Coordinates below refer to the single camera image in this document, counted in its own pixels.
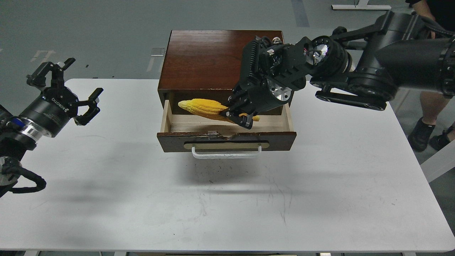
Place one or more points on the yellow toy corn cob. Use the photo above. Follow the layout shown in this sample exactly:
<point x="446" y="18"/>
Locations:
<point x="205" y="108"/>

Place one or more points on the dark wooden cabinet box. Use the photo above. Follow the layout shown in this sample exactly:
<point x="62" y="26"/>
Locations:
<point x="205" y="63"/>

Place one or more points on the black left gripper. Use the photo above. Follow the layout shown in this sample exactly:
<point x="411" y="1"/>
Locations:
<point x="49" y="112"/>

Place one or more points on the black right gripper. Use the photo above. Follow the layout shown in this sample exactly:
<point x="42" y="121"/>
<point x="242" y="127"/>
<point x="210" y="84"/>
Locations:
<point x="270" y="73"/>

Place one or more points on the wooden drawer with white handle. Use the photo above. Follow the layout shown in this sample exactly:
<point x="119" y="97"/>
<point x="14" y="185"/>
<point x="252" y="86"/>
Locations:
<point x="184" y="132"/>

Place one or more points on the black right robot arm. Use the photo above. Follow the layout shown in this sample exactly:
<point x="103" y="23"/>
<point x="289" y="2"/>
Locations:
<point x="362" y="68"/>

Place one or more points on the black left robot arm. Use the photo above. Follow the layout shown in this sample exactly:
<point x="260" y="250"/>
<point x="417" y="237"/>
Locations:
<point x="20" y="135"/>

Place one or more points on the white stand base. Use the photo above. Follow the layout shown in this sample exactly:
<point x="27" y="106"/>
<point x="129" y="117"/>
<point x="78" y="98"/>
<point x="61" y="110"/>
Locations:
<point x="361" y="5"/>

